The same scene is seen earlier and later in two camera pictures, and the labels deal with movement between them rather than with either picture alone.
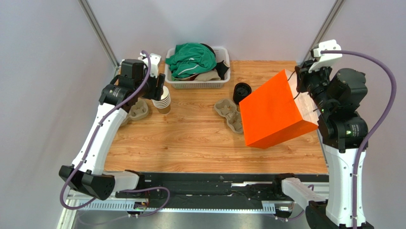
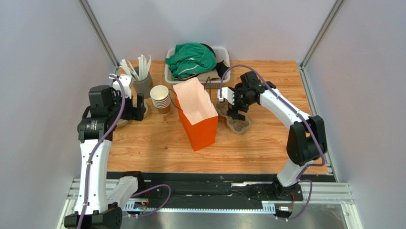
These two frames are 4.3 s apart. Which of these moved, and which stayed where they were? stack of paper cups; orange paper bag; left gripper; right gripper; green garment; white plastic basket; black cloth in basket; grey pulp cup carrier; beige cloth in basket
Moved: right gripper; orange paper bag; left gripper
Stayed: beige cloth in basket; black cloth in basket; green garment; stack of paper cups; grey pulp cup carrier; white plastic basket
